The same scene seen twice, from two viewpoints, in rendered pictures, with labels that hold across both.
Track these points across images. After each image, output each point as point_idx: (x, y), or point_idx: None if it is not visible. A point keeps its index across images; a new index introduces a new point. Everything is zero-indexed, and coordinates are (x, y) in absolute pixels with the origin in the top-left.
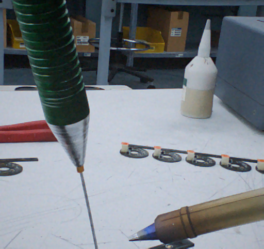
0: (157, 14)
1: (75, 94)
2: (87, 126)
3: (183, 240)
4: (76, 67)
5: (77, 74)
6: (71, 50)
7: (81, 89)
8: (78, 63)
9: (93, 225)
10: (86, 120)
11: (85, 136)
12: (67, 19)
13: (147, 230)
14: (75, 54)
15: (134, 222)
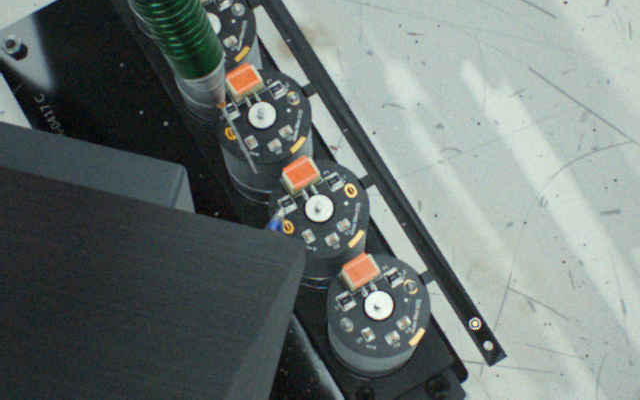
0: None
1: (161, 50)
2: (188, 84)
3: (497, 351)
4: (159, 38)
5: (162, 42)
6: (149, 23)
7: (169, 55)
8: (165, 39)
9: (244, 150)
10: (182, 79)
11: (193, 88)
12: (150, 3)
13: (270, 223)
14: (162, 30)
15: None
